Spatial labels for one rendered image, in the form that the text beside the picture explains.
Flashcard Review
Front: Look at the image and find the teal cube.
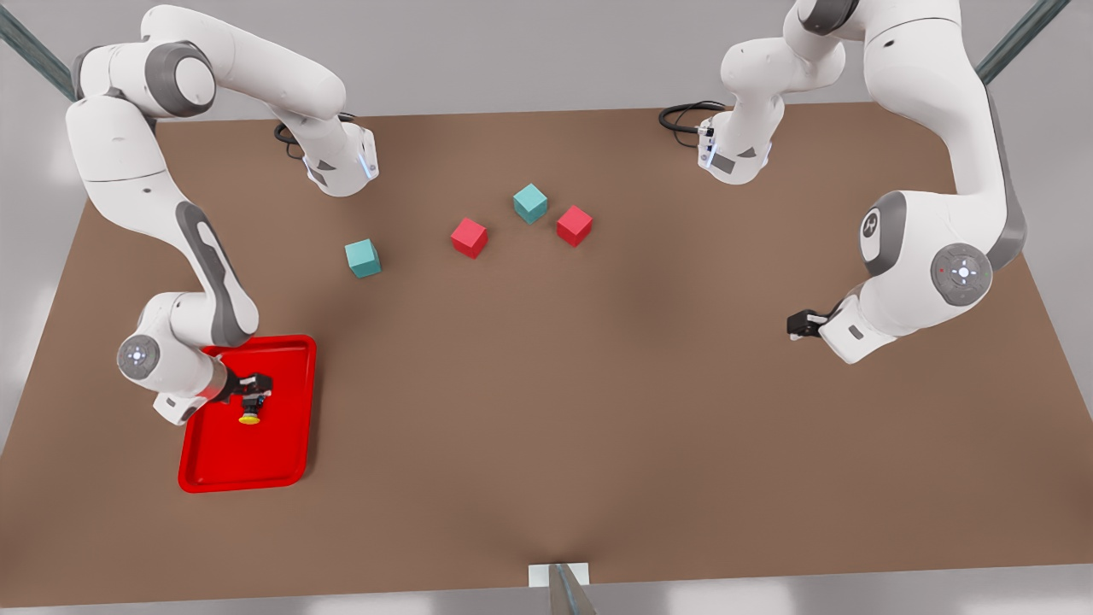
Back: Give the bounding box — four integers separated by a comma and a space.
512, 183, 549, 226
344, 238, 383, 279

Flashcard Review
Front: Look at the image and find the silver frame post with foot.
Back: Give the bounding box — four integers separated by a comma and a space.
528, 562, 599, 615

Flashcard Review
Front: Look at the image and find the red cube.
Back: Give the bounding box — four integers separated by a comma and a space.
450, 217, 489, 260
556, 204, 594, 249

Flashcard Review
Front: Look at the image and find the red plastic tray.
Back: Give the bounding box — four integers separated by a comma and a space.
178, 334, 318, 495

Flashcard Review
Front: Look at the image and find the black cable loop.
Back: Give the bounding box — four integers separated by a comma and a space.
658, 101, 728, 149
273, 112, 358, 161

